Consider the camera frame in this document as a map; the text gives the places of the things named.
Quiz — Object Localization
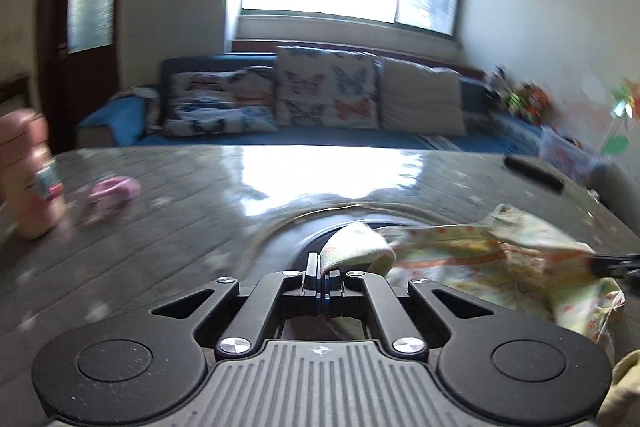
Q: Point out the clear plastic storage box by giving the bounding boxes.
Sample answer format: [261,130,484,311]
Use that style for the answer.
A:
[538,126,610,187]

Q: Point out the plain cream pillow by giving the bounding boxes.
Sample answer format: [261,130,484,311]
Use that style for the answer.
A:
[380,58,466,136]

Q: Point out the dark wooden door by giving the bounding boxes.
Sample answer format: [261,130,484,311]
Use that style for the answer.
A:
[36,0,119,153]

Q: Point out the butterfly pillow upright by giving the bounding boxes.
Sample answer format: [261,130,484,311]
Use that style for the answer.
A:
[276,46,380,130]

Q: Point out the blue sofa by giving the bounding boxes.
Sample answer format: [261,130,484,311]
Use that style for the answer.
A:
[76,46,542,156]

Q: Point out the blue cloth on sofa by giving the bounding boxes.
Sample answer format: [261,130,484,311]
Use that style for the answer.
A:
[76,86,160,148]

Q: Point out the black white plush toy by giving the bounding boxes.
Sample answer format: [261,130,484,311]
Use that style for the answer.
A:
[486,65,510,109]

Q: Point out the small pink toy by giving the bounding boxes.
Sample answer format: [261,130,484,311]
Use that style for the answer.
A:
[88,176,141,204]

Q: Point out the colourful paper pinwheel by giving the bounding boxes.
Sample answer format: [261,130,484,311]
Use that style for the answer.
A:
[597,78,639,156]

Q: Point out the black remote control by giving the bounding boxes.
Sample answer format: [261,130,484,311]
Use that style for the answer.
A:
[503,155,564,194]

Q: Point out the orange plush toys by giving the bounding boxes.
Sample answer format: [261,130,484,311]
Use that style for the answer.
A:
[506,82,551,126]

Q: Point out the butterfly pillow lying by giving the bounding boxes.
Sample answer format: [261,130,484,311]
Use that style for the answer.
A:
[163,66,279,138]

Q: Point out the floral children's shirt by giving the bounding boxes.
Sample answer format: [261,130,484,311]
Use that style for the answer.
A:
[319,202,640,427]

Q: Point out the pink cartoon bottle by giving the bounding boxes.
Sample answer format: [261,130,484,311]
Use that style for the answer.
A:
[1,108,65,239]

